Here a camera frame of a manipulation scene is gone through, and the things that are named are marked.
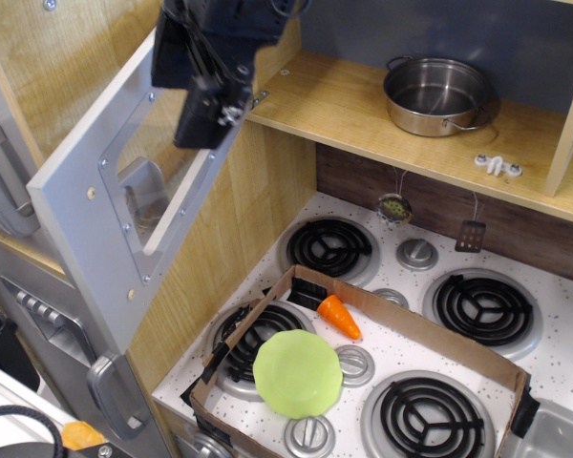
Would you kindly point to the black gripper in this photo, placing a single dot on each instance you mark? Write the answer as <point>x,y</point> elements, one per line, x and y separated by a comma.
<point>218,40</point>

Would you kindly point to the silver microwave door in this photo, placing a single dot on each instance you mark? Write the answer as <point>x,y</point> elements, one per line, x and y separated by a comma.
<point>117,199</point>

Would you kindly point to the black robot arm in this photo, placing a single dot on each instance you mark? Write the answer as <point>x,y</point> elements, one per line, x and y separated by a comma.
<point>208,49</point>

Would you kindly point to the metal door hinge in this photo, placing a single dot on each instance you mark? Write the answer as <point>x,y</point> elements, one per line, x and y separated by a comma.
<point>259,98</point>

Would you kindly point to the back left stove burner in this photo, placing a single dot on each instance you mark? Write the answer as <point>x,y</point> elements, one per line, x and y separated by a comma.
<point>337,247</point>

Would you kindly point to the stove burner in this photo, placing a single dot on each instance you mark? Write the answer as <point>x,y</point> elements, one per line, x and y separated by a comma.
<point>337,247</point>
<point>235,373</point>
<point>487,307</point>
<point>424,414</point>

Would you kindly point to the stainless steel pot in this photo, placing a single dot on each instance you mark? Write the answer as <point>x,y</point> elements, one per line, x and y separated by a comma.
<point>435,96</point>

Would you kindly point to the hanging round strainer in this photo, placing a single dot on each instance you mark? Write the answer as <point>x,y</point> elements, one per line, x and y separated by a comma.
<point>393,208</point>

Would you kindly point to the orange toy carrot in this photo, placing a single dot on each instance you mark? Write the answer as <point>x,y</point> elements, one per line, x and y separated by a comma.
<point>334,312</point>

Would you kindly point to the grey ice dispenser panel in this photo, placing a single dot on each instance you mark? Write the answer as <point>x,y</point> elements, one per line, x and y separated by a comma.
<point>58,329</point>

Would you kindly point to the back silver stove knob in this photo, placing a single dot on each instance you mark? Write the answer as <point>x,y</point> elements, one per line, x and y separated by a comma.
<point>417,255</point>

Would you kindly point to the small silver stove knob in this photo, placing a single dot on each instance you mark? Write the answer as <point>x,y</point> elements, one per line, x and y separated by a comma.
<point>392,295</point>

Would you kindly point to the front left stove burner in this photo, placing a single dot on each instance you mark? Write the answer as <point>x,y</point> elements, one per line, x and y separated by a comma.
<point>235,373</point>

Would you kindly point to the green plastic plate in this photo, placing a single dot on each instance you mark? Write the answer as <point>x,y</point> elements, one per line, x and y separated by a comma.
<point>298,374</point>

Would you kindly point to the white door latch clip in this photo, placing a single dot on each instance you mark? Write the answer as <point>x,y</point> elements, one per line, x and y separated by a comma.
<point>496,165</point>

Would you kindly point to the hanging toy spatula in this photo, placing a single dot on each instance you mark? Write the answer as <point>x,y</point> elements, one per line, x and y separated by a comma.
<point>471,232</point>

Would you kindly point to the black device at left edge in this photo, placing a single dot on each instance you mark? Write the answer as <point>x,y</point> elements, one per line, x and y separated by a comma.
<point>14,360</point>

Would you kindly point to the centre silver stove knob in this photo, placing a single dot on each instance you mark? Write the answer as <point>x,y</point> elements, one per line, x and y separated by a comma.
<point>357,365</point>

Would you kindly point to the orange object bottom left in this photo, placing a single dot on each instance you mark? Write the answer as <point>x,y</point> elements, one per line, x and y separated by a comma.
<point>79,435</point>

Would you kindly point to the front silver stove knob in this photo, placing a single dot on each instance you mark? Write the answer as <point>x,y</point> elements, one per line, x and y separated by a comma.
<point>311,437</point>

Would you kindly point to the back right stove burner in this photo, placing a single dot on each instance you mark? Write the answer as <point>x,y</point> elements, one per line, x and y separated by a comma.
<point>487,307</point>

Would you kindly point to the front right stove burner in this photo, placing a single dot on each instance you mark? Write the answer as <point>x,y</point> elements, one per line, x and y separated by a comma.
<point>424,414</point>

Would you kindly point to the stainless sink basin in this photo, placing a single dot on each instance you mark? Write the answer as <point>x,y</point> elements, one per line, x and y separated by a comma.
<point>544,431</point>

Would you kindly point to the grey wall phone holder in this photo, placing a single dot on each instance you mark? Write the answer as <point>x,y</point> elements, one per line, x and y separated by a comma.
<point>145,195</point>

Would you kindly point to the upper grey fridge handle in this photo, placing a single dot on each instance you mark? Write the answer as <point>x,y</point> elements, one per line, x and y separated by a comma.
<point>17,216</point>

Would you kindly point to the grey fridge handle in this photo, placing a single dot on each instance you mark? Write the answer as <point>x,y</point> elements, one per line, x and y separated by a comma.
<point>17,216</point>
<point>116,396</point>

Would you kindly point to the lower grey fridge handle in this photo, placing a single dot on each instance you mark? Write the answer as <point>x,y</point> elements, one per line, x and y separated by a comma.
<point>116,396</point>

